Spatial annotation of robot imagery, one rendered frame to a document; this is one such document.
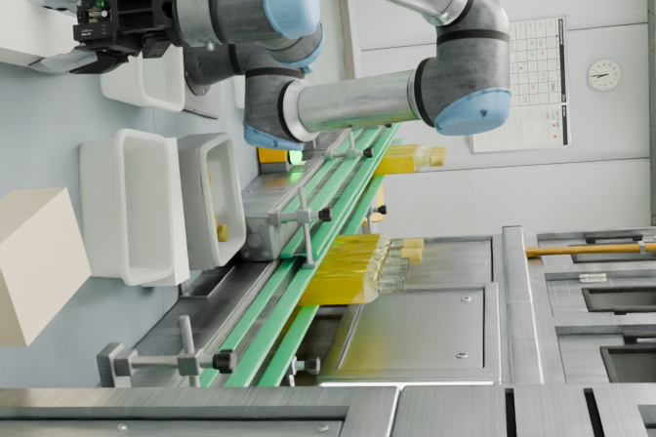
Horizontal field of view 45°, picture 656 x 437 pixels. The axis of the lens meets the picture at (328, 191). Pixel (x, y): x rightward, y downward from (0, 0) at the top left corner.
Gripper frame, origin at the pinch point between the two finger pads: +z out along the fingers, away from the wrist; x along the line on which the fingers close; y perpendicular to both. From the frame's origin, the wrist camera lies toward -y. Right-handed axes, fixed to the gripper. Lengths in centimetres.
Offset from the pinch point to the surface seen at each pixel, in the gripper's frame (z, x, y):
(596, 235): -80, 42, -141
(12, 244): -3.3, 24.6, 13.6
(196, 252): -1, 32, -45
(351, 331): -22, 53, -77
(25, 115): 4.2, 9.4, -2.6
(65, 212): -3.3, 21.9, 2.4
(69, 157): 4.2, 14.8, -12.5
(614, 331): -76, 56, -82
